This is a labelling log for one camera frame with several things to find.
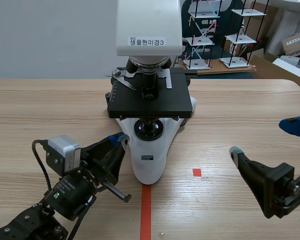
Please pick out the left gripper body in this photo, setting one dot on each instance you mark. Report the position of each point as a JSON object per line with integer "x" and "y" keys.
{"x": 70, "y": 192}

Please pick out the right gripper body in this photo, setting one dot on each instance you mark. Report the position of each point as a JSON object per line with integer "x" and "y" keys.
{"x": 298, "y": 190}

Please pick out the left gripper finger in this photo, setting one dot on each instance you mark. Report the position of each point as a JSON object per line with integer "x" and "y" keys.
{"x": 102, "y": 147}
{"x": 117, "y": 162}

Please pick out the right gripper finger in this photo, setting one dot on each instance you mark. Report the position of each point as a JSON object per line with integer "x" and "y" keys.
{"x": 272, "y": 190}
{"x": 296, "y": 126}

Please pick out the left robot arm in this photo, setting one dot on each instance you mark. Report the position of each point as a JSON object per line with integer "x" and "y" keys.
{"x": 20, "y": 225}

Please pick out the white and black microscope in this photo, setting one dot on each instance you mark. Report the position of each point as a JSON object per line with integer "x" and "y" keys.
{"x": 150, "y": 160}

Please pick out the large open cardboard box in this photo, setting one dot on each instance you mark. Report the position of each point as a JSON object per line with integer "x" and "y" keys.
{"x": 277, "y": 72}

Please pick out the printed cardboard box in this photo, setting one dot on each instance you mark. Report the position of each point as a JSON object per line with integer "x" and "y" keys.
{"x": 296, "y": 46}

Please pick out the tiered tower with black rods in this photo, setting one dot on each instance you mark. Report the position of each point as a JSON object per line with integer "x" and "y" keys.
{"x": 240, "y": 37}

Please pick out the tiered tower with coloured straws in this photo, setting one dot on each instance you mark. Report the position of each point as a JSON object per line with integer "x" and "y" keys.
{"x": 200, "y": 40}

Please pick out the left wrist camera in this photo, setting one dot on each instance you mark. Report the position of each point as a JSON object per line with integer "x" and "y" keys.
{"x": 62, "y": 152}

